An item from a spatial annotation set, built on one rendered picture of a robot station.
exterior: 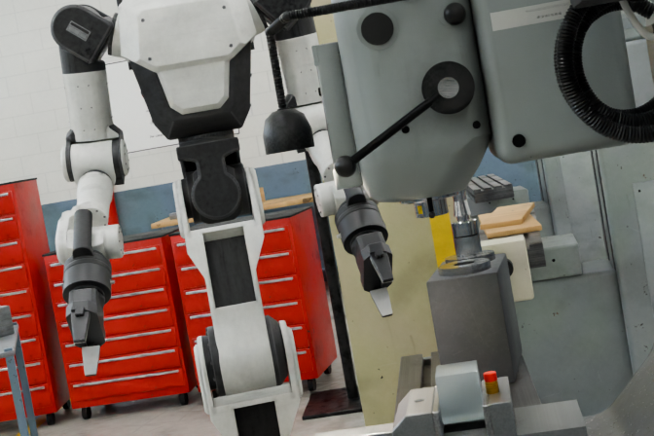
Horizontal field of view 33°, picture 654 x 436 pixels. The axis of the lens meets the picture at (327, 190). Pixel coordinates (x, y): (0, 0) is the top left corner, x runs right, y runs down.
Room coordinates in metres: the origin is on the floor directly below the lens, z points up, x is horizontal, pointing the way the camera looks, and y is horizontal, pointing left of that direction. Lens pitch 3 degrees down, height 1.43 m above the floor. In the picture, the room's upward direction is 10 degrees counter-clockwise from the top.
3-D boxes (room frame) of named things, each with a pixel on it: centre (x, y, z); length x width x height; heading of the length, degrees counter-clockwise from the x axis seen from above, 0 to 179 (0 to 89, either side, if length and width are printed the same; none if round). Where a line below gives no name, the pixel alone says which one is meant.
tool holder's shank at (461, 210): (1.97, -0.23, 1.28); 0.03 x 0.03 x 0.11
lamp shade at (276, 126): (1.60, 0.04, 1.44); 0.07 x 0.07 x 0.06
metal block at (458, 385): (1.36, -0.12, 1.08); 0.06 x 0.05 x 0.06; 172
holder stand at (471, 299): (1.92, -0.22, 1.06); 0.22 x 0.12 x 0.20; 166
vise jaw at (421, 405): (1.37, -0.07, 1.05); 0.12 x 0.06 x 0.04; 172
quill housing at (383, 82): (1.59, -0.15, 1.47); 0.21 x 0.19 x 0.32; 174
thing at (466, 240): (1.97, -0.23, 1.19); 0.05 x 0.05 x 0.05
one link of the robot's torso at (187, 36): (2.37, 0.24, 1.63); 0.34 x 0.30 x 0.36; 95
